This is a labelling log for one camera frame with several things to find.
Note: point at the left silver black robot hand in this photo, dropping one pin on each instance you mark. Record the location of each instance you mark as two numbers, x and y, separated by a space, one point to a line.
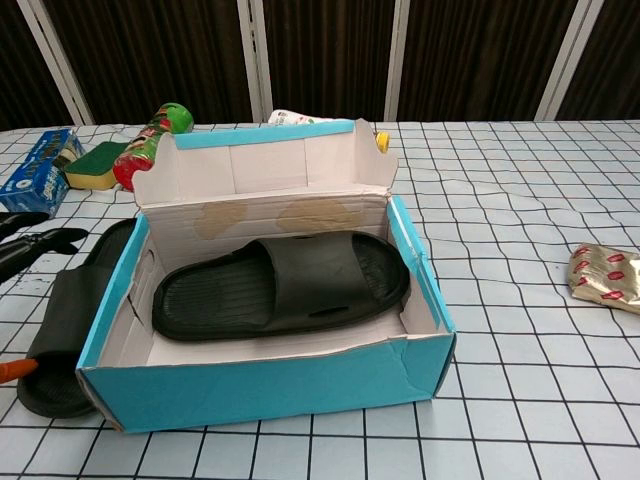
30 247

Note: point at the black slipper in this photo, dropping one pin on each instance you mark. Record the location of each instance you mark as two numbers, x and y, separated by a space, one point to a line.
65 310
300 275

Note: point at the light blue shoe box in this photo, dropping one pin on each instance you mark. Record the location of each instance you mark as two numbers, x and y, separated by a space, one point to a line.
250 395

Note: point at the blue cardboard wrap box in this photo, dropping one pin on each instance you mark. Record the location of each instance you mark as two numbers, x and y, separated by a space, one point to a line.
30 180

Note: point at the green yellow sponge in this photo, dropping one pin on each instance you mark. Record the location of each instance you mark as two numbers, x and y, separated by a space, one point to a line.
97 160

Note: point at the green chips can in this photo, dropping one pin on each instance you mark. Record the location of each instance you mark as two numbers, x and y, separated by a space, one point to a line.
165 120

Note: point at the white black checkered tablecloth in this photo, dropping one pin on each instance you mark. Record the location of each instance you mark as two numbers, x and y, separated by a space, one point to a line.
500 375

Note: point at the gold red snack packet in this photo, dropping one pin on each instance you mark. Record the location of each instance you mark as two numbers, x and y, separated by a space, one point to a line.
605 275

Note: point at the white metal screen post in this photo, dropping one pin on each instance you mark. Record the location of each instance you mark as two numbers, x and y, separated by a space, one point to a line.
65 75
255 60
562 65
400 60

